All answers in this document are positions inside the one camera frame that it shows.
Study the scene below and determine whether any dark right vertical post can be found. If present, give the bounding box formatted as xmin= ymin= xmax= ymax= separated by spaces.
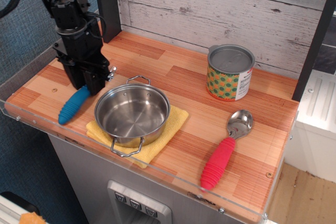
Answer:
xmin=292 ymin=0 xmax=335 ymax=102

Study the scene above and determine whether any black vertical post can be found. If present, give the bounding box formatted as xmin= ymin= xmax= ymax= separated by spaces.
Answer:
xmin=97 ymin=0 xmax=122 ymax=43

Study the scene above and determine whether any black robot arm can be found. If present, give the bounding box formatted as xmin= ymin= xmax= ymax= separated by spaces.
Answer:
xmin=1 ymin=0 xmax=112 ymax=95

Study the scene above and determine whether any grey toy fridge cabinet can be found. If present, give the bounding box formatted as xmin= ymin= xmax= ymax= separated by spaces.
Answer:
xmin=49 ymin=135 xmax=240 ymax=223

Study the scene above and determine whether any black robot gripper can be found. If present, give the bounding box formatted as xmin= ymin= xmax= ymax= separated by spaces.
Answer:
xmin=52 ymin=18 xmax=118 ymax=97

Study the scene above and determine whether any white toy sink unit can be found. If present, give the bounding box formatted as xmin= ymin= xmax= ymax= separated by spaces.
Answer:
xmin=284 ymin=70 xmax=335 ymax=182

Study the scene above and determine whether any blue handled metal fork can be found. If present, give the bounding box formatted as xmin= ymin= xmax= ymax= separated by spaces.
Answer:
xmin=58 ymin=85 xmax=90 ymax=125

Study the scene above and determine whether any orange plush object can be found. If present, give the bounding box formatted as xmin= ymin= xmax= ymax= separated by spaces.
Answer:
xmin=19 ymin=212 xmax=46 ymax=224

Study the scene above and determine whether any yellow folded cloth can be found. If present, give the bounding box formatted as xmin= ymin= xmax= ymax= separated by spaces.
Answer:
xmin=86 ymin=106 xmax=189 ymax=169

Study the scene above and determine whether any black white corner object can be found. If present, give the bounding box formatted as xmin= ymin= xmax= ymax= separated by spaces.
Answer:
xmin=1 ymin=191 xmax=40 ymax=223

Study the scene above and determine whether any stainless steel pot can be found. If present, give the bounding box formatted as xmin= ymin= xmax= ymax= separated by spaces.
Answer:
xmin=94 ymin=75 xmax=171 ymax=157

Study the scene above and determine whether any red handled metal spoon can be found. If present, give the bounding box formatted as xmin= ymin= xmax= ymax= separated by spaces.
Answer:
xmin=200 ymin=110 xmax=254 ymax=190

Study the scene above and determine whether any black braided cable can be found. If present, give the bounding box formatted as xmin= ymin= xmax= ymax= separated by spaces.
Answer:
xmin=0 ymin=0 xmax=29 ymax=19

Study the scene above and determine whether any green orange patterned tin can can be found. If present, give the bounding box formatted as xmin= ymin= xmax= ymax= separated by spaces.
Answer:
xmin=206 ymin=45 xmax=255 ymax=101

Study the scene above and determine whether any silver dispenser button panel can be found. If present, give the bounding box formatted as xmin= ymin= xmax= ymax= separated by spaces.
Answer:
xmin=107 ymin=180 xmax=173 ymax=223

